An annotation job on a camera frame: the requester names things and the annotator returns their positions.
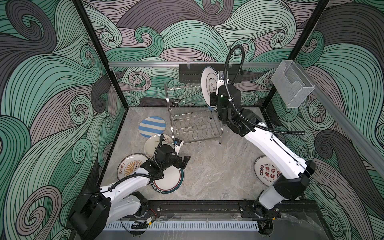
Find white plate cloud emblem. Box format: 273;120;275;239
201;67;218;108

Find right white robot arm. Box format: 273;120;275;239
205;85;316;217

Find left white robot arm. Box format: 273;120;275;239
68;145;191;240

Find white plate black squiggle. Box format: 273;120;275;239
144;134;175;159

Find green rimmed white plate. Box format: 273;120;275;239
151;166;185;194

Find blue striped plate far left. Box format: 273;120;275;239
138;116;167;138

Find orange sun plate left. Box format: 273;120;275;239
117;153;148;180

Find white plate red characters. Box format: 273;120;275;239
254;156;282;187

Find right black corrugated cable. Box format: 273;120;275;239
223;44;306;136

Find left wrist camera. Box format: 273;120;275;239
173;138;184;155

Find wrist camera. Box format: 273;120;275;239
173;138;184;155
217;71;225;88

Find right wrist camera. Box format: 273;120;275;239
217;71;225;88

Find steel wire dish rack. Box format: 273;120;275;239
165;84;224;144

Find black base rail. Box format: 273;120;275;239
143;200;319;214

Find black perforated wall shelf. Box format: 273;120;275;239
179;64;244;84

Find clear acrylic wall box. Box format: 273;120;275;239
272;60;315;109

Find white slotted cable duct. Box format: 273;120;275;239
103;220;260;232

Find aluminium wall rail back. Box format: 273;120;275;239
108;61;280;68

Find aluminium wall rail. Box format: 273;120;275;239
299;65;384;176
108;61;280;68

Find aluminium wall rail right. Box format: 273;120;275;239
299;65;384;176

